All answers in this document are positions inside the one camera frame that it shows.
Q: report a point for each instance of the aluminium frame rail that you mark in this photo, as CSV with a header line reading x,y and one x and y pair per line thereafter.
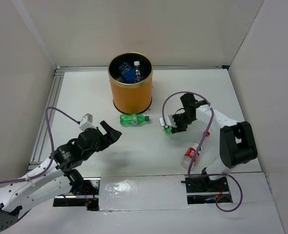
x,y
42,147

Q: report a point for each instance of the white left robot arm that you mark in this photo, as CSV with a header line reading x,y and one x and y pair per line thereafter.
x,y
57,175

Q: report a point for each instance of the small green bottle blue cap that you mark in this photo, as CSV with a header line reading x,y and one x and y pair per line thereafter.
x,y
168,130

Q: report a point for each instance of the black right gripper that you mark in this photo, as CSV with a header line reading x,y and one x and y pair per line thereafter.
x,y
177,128

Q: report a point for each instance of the clear crushed plastic bottle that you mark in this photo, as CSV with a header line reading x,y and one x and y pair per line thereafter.
x,y
138,72

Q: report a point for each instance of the green plastic bottle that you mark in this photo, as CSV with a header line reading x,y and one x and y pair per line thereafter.
x,y
133,119

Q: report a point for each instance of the blue label plastic bottle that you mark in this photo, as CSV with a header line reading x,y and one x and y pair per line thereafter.
x,y
127,72

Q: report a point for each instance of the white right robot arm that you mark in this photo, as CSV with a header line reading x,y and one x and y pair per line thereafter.
x,y
236,140

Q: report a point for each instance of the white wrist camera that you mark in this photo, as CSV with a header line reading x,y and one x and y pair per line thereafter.
x,y
86,122
167,121

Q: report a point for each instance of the orange cylindrical bin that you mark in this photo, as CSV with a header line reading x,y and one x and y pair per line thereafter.
x,y
131,98

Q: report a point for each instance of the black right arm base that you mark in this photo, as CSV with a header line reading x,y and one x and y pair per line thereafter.
x,y
205,186

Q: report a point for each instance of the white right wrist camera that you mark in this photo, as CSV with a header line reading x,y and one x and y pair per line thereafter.
x,y
167,121

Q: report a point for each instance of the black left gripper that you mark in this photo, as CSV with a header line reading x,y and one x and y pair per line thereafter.
x,y
112,136

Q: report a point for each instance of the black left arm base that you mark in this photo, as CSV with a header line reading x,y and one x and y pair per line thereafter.
x,y
83,191

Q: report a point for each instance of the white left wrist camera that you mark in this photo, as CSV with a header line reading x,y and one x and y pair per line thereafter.
x,y
86,122

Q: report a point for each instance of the red label water bottle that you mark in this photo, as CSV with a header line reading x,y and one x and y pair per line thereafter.
x,y
188,156

